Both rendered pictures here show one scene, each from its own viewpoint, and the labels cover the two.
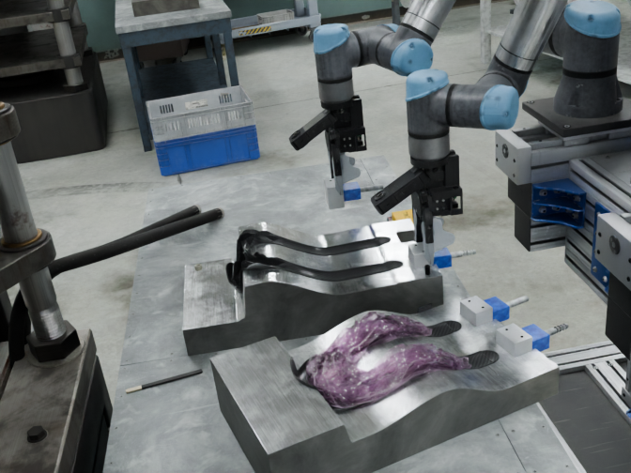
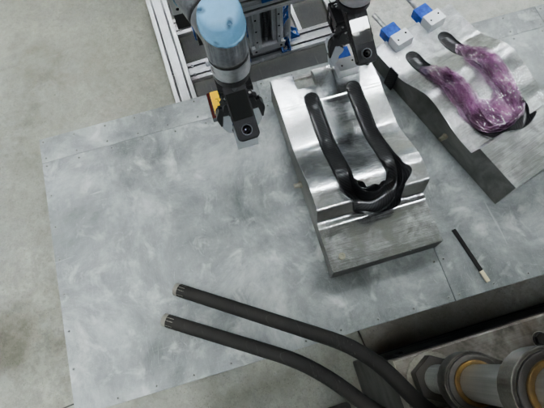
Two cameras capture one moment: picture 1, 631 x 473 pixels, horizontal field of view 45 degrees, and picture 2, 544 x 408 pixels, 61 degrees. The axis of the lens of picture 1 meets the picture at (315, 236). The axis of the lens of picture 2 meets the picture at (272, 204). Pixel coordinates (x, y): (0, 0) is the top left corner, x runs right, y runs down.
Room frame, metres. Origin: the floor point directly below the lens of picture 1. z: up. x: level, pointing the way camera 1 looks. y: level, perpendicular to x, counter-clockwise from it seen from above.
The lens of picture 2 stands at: (1.61, 0.45, 1.88)
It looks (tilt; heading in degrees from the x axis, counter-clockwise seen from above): 71 degrees down; 265
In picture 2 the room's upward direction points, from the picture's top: 7 degrees counter-clockwise
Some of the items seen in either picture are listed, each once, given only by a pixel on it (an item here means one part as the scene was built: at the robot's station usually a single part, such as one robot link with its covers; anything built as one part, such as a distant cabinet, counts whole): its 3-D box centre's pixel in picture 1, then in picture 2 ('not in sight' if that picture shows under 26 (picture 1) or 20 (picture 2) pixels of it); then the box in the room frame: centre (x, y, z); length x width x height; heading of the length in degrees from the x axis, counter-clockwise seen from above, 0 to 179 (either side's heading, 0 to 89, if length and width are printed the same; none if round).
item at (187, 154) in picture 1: (205, 141); not in sight; (4.50, 0.60, 0.11); 0.61 x 0.41 x 0.22; 100
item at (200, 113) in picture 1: (200, 113); not in sight; (4.49, 0.60, 0.28); 0.61 x 0.41 x 0.15; 100
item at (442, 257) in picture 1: (443, 256); (339, 54); (1.33, -0.25, 0.89); 0.13 x 0.05 x 0.05; 95
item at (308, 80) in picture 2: (408, 244); (304, 83); (1.43, -0.19, 0.87); 0.05 x 0.05 x 0.04; 5
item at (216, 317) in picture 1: (305, 272); (351, 157); (1.37, 0.03, 0.87); 0.50 x 0.26 x 0.14; 95
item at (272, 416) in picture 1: (384, 375); (474, 91); (1.02, -0.09, 0.86); 0.50 x 0.26 x 0.11; 112
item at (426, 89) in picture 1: (429, 103); not in sight; (1.33, -0.23, 1.21); 0.09 x 0.08 x 0.11; 59
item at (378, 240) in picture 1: (311, 252); (356, 141); (1.36, 0.01, 0.92); 0.35 x 0.16 x 0.09; 95
